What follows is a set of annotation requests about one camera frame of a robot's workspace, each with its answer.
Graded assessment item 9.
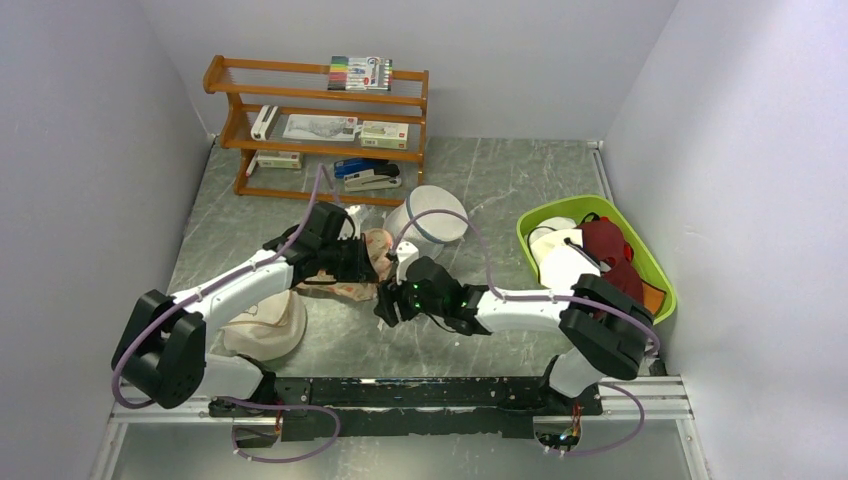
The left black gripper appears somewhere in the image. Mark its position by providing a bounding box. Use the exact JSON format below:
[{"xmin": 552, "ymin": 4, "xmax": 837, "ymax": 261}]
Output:
[{"xmin": 320, "ymin": 232, "xmax": 380, "ymax": 283}]

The floral mesh laundry bag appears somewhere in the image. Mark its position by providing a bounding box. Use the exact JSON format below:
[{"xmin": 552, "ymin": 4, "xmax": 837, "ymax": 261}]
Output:
[{"xmin": 295, "ymin": 228, "xmax": 393, "ymax": 301}]

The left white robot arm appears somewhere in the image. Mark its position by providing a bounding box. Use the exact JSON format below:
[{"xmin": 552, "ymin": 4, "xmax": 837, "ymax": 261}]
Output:
[{"xmin": 111, "ymin": 201, "xmax": 378, "ymax": 416}]

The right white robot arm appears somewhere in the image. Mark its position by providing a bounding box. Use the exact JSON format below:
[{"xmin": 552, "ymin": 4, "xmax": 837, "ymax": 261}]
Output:
[{"xmin": 374, "ymin": 257, "xmax": 660, "ymax": 414}]

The round white mesh bag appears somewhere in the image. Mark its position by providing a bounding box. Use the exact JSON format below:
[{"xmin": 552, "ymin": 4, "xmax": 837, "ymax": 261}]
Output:
[{"xmin": 383, "ymin": 185, "xmax": 467, "ymax": 258}]

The white bra in basket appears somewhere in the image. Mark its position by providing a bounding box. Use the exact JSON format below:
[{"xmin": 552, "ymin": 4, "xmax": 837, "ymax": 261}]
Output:
[{"xmin": 526, "ymin": 216, "xmax": 601, "ymax": 289}]

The dark red bra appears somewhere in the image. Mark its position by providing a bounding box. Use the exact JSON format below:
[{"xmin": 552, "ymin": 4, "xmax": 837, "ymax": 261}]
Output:
[{"xmin": 577, "ymin": 219, "xmax": 644, "ymax": 303}]

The blue stapler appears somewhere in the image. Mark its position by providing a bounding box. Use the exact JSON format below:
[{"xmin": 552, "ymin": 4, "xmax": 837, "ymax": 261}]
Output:
[{"xmin": 333, "ymin": 157, "xmax": 389, "ymax": 179}]

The grey black stapler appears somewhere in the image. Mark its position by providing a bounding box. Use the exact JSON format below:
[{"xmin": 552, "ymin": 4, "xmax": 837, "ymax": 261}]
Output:
[{"xmin": 343, "ymin": 164, "xmax": 402, "ymax": 192}]

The small white box lower shelf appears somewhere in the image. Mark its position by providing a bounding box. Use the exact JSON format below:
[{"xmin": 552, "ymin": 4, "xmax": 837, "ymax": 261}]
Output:
[{"xmin": 245, "ymin": 150, "xmax": 302, "ymax": 177}]

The wooden shelf rack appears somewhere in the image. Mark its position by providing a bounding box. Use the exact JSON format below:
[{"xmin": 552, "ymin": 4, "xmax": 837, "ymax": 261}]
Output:
[{"xmin": 203, "ymin": 55, "xmax": 429, "ymax": 207}]

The green white box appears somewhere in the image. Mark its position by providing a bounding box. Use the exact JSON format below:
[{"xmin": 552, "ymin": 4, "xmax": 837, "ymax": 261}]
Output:
[{"xmin": 359, "ymin": 120, "xmax": 409, "ymax": 150}]

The clear plastic packet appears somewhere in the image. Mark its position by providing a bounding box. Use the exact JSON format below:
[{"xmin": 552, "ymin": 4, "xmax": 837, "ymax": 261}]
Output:
[{"xmin": 282, "ymin": 114, "xmax": 359, "ymax": 142}]

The white black tool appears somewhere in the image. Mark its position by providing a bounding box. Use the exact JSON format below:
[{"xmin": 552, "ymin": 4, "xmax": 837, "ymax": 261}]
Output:
[{"xmin": 250, "ymin": 105, "xmax": 279, "ymax": 141}]

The green plastic basket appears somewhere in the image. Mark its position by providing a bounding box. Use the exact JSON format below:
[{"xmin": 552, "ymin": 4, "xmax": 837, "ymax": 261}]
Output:
[{"xmin": 516, "ymin": 195, "xmax": 677, "ymax": 324}]

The colour marker pen pack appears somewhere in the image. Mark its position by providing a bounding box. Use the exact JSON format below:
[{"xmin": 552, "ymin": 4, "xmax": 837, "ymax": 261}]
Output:
[{"xmin": 327, "ymin": 56, "xmax": 393, "ymax": 92}]

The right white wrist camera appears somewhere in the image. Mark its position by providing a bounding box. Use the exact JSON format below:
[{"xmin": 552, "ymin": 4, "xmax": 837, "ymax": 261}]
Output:
[{"xmin": 395, "ymin": 241, "xmax": 420, "ymax": 284}]

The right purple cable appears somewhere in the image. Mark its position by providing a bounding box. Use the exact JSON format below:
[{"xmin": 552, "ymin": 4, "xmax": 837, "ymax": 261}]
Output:
[{"xmin": 389, "ymin": 208, "xmax": 662, "ymax": 458}]

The purple cable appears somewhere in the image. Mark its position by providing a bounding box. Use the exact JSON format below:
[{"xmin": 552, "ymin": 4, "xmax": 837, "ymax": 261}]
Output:
[
  {"xmin": 110, "ymin": 164, "xmax": 346, "ymax": 410},
  {"xmin": 389, "ymin": 208, "xmax": 662, "ymax": 458}
]

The aluminium frame rail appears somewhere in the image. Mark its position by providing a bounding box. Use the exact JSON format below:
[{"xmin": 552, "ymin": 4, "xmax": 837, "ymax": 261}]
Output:
[{"xmin": 109, "ymin": 376, "xmax": 694, "ymax": 425}]

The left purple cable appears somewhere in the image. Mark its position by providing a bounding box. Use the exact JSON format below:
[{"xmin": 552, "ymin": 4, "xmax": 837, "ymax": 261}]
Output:
[{"xmin": 110, "ymin": 164, "xmax": 346, "ymax": 410}]

